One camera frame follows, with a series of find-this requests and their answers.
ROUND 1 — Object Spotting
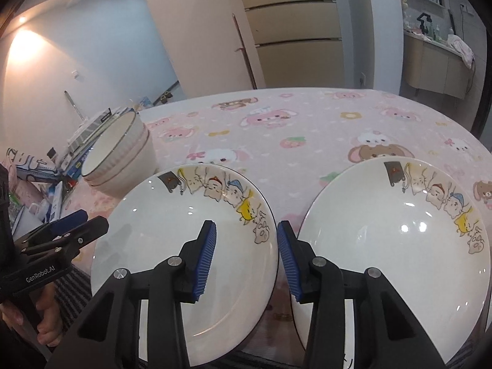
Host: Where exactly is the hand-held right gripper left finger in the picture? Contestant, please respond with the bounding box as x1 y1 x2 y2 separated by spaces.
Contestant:
45 220 218 369

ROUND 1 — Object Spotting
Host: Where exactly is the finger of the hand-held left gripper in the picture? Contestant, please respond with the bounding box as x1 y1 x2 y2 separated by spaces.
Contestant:
27 209 89 244
23 216 110 257

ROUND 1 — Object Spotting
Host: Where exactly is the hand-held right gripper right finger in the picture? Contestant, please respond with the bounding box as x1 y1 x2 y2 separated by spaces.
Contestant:
277 221 448 369

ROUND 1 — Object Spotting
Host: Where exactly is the white cartoon print plate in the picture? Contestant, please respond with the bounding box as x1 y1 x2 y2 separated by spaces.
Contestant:
90 163 278 367
291 156 492 369

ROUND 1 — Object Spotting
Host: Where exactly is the white black-rimmed bowl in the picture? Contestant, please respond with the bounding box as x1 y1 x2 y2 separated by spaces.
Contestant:
81 111 150 179

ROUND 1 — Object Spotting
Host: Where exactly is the person's left hand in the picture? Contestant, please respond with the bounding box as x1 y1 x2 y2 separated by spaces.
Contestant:
0 282 59 346

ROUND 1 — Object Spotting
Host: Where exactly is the grey striped fuzzy cloth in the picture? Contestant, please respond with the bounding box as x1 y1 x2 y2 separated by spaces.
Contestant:
50 265 308 369

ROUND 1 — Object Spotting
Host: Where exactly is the blue white printed carton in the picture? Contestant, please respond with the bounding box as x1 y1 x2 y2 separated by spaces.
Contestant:
8 148 64 183

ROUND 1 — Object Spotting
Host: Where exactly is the stack of books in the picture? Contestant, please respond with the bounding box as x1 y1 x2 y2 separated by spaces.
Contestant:
67 96 150 154

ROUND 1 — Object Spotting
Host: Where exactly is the beige three-door fridge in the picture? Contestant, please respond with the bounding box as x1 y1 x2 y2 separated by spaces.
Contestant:
231 0 344 89

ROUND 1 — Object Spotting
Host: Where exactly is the brown wooden stick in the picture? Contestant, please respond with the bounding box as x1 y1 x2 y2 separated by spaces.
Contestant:
232 13 257 90

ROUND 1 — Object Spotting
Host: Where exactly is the beige vanity cabinet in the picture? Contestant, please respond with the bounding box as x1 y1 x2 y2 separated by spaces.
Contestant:
403 31 475 98

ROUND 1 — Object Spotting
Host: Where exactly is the black faucet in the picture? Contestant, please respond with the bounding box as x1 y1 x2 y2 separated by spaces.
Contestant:
417 13 433 37

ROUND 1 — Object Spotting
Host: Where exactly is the white towel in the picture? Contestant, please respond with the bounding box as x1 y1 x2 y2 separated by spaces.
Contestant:
448 34 475 70

